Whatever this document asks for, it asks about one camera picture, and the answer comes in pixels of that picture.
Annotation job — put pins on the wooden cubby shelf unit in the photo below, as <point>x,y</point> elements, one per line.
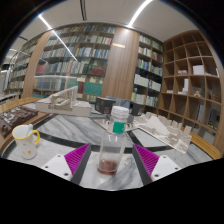
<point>190,86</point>

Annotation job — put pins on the brown architectural site model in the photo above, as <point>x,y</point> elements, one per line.
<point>15,118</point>

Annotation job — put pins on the short ceiling strip light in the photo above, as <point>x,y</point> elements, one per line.
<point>138,13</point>

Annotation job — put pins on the clear bottle with green label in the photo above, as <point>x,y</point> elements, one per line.
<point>113,143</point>

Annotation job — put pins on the white stepped architectural model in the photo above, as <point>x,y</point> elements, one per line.
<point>63,105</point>

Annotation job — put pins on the bookshelf behind glass panel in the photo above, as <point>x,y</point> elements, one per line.
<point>23,66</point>

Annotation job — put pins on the wide bookshelf full of books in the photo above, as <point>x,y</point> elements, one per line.
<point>80,60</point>

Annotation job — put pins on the dark grey architectural model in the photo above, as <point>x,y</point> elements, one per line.
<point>104,105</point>

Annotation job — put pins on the white mug with yellow rim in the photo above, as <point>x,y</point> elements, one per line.
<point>25,146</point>

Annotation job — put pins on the light blue spoon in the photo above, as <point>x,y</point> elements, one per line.
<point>29,129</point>

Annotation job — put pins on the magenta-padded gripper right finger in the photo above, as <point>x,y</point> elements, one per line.
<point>165,165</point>

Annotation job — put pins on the white long architectural model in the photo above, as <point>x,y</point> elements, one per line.
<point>166,133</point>

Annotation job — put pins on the narrow bookshelf full of books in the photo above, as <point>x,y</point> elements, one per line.
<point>146,76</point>

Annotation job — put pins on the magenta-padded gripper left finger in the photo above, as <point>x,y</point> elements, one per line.
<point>56,165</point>

